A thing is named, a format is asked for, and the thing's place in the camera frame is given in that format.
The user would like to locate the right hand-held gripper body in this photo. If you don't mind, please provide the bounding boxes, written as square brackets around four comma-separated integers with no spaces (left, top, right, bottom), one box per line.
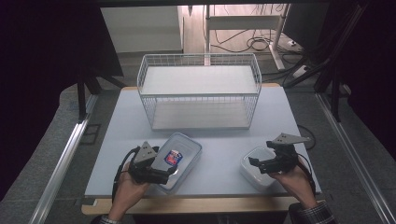
[258,133,312,175]

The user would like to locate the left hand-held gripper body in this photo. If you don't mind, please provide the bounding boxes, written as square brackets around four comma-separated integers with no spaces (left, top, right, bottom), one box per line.
[128,141,172,185]

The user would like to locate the white plastic container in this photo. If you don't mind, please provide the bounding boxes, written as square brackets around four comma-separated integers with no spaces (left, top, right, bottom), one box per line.
[239,146,283,193]

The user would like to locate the clear plastic container with lid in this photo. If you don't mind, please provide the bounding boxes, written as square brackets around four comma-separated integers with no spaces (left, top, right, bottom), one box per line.
[148,132,203,194]

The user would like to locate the white wire two-tier rack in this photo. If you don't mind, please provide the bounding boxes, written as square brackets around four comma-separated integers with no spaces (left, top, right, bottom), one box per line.
[136,52,262,131]

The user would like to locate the person's right hand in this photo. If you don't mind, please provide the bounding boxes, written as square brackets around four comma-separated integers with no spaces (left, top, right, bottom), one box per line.
[268,157,313,204]

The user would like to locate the person's left hand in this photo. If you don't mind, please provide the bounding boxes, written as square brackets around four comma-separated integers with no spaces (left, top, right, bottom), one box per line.
[115,161,151,210]

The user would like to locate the pale blue table mat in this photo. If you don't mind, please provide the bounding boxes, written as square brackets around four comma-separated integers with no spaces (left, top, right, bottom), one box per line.
[84,86,322,198]

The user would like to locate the white power strip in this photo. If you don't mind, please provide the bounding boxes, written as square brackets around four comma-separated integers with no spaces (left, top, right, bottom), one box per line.
[291,63,310,79]

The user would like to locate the black metal stand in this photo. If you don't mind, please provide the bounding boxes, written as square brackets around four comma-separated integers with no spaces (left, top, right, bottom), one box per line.
[281,2,370,123]
[75,69,127,123]

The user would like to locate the white cabinet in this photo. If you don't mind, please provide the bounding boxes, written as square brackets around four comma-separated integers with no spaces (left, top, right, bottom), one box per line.
[100,5,185,54]

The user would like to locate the dark curtain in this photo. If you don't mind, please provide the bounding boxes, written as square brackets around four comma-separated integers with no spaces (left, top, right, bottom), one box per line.
[337,0,396,155]
[0,0,125,202]

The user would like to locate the dark monitor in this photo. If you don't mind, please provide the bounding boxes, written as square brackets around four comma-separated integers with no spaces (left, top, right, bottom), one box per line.
[282,3,332,50]

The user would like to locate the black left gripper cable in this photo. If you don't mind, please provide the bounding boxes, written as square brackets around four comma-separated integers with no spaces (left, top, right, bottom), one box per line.
[111,146,142,203]

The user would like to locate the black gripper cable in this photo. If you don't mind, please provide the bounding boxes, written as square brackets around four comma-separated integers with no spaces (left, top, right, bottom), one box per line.
[111,146,142,203]
[296,152,318,195]

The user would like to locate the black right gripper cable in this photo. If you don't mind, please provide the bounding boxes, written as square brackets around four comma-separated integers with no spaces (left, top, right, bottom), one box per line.
[296,152,318,195]

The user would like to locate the black cable loop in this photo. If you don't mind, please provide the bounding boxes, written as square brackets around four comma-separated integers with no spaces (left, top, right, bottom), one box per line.
[296,123,318,151]

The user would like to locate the aluminium rail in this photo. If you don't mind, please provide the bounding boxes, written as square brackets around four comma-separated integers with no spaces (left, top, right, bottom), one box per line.
[315,91,396,224]
[28,92,100,224]

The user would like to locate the black floor cables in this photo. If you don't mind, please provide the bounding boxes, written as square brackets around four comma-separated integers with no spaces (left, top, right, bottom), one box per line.
[210,28,275,54]

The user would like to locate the white desk frame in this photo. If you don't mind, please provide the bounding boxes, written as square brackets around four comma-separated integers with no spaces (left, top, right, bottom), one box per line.
[204,4,291,71]

